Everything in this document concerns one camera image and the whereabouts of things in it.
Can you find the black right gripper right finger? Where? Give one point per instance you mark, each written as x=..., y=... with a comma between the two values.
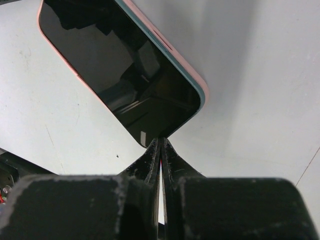
x=197, y=207

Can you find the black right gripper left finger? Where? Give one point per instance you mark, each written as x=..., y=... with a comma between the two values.
x=86, y=207

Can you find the black smartphone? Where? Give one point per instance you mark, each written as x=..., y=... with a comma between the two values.
x=112, y=62

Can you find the pink phone case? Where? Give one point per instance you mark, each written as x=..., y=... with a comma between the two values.
x=200, y=82

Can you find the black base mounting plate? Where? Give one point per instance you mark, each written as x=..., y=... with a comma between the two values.
x=13, y=168

